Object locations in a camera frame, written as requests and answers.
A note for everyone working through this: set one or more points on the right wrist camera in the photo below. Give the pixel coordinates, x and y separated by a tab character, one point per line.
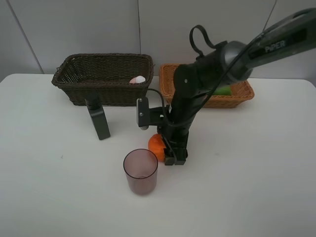
147	116

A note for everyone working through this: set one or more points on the black rectangular bottle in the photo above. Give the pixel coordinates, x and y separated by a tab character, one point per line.
97	115

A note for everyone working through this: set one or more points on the dark brown wicker basket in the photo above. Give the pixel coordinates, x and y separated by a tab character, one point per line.
107	74

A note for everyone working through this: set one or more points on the orange wicker basket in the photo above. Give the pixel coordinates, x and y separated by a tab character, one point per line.
241	92

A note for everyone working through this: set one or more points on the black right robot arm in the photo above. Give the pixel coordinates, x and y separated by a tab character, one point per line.
228	64

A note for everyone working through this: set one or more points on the orange mandarin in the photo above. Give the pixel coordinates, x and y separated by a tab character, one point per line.
157	146

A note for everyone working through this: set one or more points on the purple translucent cup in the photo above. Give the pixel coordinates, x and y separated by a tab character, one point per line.
141	169

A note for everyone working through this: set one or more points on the pink bottle white cap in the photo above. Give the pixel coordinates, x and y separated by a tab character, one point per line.
137	80

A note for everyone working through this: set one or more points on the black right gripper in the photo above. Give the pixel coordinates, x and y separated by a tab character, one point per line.
177	119

